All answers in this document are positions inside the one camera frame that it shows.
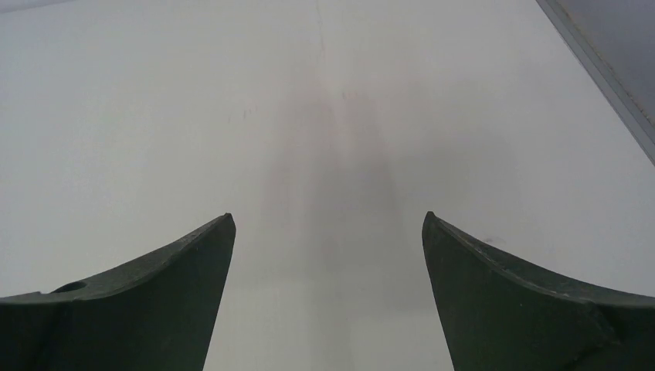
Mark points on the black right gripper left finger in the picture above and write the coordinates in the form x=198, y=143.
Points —
x=155, y=312

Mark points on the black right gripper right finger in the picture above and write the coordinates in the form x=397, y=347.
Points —
x=500, y=312

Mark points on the grey aluminium frame rail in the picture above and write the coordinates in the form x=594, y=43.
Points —
x=614, y=42

